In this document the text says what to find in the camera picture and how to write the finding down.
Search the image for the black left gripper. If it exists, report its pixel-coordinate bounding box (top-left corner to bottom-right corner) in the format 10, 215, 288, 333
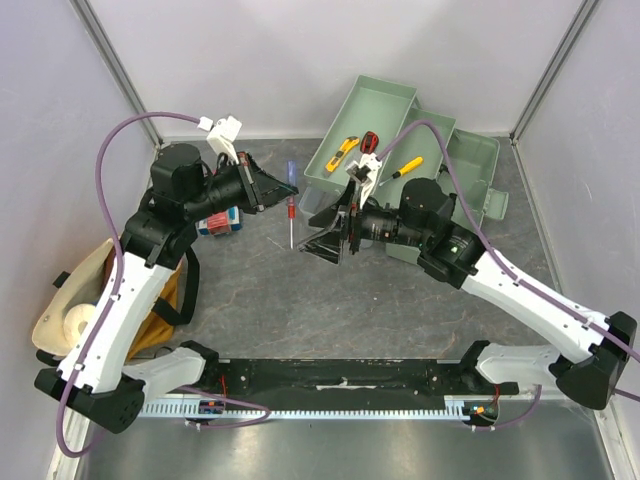
184, 150, 298, 222

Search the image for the blue handled screwdriver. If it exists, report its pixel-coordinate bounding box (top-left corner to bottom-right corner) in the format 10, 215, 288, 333
287, 160, 297, 249

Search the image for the yellow utility knife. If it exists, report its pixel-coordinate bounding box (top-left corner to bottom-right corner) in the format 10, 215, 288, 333
323, 136, 360, 177

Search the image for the red black utility knife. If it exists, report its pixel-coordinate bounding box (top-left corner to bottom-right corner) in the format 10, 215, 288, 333
360, 131, 379, 154

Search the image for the yellow handled screwdriver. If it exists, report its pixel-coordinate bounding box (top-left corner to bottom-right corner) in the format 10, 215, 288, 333
379, 156, 424, 186

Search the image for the translucent green tool box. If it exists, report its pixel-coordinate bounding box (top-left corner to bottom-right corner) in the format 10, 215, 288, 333
298, 74, 510, 264

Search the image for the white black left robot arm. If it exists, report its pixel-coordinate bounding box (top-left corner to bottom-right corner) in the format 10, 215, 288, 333
32, 143, 297, 434

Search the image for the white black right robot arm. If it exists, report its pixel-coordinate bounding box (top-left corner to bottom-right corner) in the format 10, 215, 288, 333
298, 178, 637, 410

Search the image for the blue white small box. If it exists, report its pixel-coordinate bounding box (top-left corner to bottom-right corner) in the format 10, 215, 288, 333
196, 206, 243, 236

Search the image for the red box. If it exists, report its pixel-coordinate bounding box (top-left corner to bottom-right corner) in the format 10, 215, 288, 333
204, 212, 232, 235

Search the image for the beige canvas tote bag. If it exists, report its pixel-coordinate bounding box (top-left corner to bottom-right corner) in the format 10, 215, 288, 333
32, 239, 200, 359

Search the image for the white paper roll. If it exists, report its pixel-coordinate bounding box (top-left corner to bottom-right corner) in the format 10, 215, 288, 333
62, 303, 96, 343

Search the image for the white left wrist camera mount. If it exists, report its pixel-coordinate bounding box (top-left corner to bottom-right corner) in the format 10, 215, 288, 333
197, 115, 243, 164

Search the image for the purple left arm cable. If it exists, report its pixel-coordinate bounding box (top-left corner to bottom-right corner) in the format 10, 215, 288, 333
55, 112, 274, 459

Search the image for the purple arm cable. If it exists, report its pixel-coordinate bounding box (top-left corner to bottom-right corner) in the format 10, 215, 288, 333
55, 112, 274, 459
377, 118, 640, 434

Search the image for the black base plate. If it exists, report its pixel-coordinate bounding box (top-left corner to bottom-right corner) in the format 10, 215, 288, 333
195, 358, 519, 397

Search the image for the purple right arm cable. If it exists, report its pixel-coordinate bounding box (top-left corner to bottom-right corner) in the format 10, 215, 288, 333
377, 118, 640, 434

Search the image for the aluminium frame post left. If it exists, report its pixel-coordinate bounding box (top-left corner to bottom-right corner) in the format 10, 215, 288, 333
69, 0, 165, 147

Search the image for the aluminium frame post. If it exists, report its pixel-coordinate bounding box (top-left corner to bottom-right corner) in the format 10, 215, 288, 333
509, 0, 601, 145
69, 0, 165, 147

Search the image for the aluminium frame post right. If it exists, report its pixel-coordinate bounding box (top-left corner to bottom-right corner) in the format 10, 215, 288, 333
509, 0, 601, 145

